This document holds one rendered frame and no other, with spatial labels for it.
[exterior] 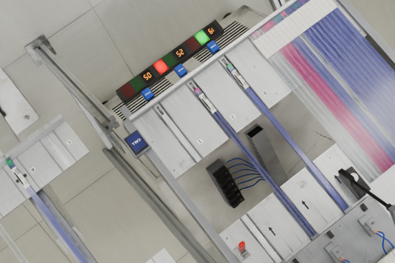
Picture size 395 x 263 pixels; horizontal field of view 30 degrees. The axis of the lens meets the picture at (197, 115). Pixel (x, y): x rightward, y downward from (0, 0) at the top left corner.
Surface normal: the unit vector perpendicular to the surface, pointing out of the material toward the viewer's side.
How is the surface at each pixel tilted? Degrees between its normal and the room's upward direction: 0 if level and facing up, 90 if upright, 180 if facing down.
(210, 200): 0
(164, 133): 47
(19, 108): 0
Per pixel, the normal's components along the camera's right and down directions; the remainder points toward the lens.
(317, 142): 0.47, 0.39
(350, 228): 0.03, -0.26
